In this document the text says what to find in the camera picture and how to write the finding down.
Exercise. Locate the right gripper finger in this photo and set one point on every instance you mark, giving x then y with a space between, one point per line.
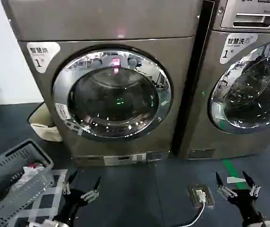
253 186
224 189

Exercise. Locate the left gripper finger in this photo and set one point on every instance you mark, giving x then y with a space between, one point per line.
66 186
92 192

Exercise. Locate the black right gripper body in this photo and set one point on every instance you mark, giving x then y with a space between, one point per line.
246 205

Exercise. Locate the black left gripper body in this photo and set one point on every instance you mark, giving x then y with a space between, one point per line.
72 203

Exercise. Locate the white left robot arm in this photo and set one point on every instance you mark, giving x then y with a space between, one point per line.
52 223

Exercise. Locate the white floor tape piece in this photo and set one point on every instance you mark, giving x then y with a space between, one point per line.
235 180

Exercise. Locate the metal floor socket box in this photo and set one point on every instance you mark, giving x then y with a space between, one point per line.
209 196

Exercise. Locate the green floor tape strip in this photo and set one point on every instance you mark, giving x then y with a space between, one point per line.
231 169

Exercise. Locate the white power plug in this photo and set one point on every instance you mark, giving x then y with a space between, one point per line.
199 195

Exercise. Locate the red garment in basket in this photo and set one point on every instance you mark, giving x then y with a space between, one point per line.
36 165

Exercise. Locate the white cloth in basket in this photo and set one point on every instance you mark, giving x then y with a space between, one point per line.
32 171

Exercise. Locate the beige fabric bag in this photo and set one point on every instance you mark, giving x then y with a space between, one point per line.
47 132

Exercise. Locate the grey plastic laundry basket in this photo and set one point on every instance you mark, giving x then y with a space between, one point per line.
4 163

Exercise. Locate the grey dryer with drawer panel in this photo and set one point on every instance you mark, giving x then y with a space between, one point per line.
203 118

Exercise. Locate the white warning sticker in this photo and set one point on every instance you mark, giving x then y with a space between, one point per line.
62 111

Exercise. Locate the round glass dryer door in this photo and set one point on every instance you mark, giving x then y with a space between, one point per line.
250 94
115 94

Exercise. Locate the white number label sticker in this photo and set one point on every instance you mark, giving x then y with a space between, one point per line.
240 47
42 55

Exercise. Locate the grey dryer with plain top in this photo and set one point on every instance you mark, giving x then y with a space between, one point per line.
106 23

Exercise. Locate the silver drawer control panel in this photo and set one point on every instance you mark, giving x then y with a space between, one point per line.
250 16

